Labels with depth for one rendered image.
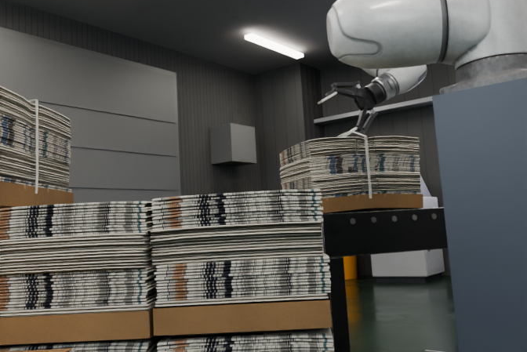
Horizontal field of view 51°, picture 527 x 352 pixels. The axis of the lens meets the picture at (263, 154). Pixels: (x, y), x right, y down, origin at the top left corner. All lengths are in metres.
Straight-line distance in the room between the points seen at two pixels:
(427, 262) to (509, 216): 6.26
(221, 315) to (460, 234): 0.46
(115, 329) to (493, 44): 0.83
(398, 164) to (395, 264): 5.66
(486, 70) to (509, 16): 0.11
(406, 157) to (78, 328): 1.17
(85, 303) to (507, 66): 0.84
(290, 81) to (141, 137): 2.76
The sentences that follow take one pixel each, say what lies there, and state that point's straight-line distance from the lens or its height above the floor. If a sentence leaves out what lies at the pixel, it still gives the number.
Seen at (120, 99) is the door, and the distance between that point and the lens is 6.94.
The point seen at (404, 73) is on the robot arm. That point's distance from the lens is 1.98.
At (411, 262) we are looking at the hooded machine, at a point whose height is 0.25.
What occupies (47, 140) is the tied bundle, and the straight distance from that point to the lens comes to 1.28.
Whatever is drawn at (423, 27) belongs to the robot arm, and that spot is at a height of 1.12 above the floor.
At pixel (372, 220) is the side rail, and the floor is 0.77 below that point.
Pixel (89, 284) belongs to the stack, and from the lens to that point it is 0.97.
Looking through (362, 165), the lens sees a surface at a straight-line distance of 1.73.
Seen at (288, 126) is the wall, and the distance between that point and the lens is 8.58.
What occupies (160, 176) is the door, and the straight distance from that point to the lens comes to 7.17.
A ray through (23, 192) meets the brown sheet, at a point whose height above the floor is 0.87.
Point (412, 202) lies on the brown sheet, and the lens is 1.79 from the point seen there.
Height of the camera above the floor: 0.77
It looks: 8 degrees up
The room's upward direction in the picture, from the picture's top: 3 degrees counter-clockwise
